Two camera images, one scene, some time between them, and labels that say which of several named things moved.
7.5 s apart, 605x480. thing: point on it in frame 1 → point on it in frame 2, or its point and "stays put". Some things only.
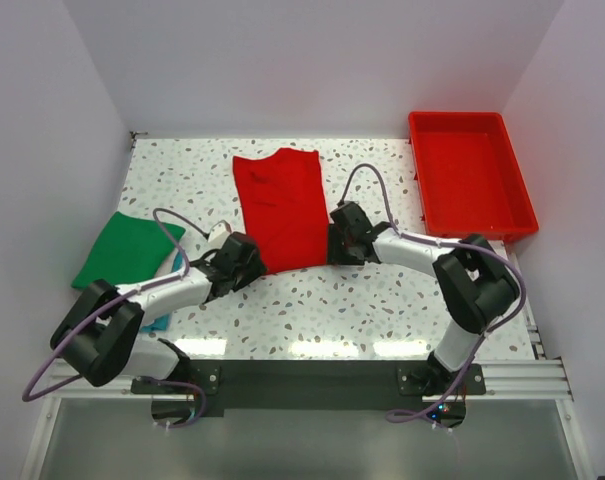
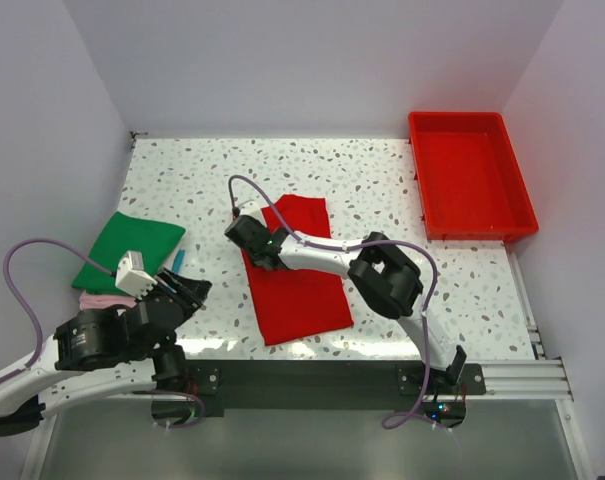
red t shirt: (283, 207) → (298, 303)
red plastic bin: (468, 176) stays put
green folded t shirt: (129, 248) stays put
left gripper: (254, 269) → (193, 291)
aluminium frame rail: (543, 377) stays put
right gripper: (334, 253) → (260, 224)
